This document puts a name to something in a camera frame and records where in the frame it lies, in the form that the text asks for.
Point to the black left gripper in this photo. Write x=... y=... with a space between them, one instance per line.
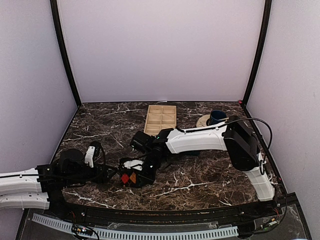
x=97 y=178

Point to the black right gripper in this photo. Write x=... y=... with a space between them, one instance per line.
x=148 y=179

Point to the black red yellow argyle sock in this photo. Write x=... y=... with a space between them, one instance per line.
x=131 y=178

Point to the dark green sock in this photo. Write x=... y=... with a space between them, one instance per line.
x=188 y=153

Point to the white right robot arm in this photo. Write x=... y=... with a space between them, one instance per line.
x=232 y=136

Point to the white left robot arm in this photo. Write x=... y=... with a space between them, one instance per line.
x=22 y=190

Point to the wooden compartment tray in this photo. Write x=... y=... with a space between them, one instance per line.
x=160 y=117

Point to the beige ceramic plate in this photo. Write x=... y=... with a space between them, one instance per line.
x=203 y=121

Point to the blue enamel mug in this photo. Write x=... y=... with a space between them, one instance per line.
x=217 y=116

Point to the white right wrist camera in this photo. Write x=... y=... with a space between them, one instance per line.
x=133 y=164

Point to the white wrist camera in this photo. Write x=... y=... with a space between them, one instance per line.
x=133 y=164
x=89 y=156

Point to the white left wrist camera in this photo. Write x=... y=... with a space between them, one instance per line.
x=89 y=156

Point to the black front table rail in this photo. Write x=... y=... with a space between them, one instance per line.
x=223 y=215

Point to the white slotted cable duct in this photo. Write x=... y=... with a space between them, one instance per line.
x=133 y=232

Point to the black left frame post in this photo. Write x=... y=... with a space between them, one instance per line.
x=63 y=51

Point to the black frame post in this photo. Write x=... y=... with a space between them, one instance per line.
x=258 y=52
x=63 y=51

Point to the black right frame post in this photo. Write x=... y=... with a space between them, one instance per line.
x=258 y=52

